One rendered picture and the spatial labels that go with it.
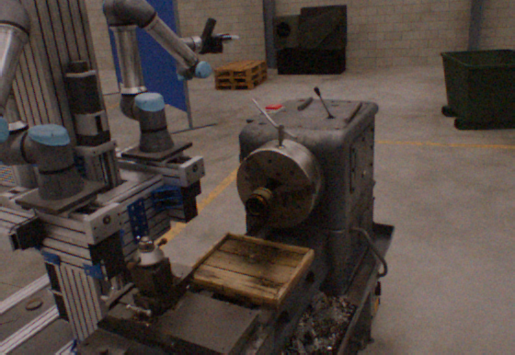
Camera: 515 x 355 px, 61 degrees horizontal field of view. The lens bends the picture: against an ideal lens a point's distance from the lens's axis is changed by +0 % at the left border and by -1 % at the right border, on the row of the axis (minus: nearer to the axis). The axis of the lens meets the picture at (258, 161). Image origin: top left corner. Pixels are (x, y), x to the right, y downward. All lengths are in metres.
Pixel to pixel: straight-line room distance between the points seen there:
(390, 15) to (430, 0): 0.92
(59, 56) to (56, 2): 0.19
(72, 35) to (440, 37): 10.16
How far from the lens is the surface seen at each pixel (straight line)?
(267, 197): 1.50
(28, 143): 1.61
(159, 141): 1.90
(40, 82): 1.78
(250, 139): 1.77
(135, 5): 1.87
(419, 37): 11.40
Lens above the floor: 1.74
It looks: 20 degrees down
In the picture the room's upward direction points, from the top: 4 degrees counter-clockwise
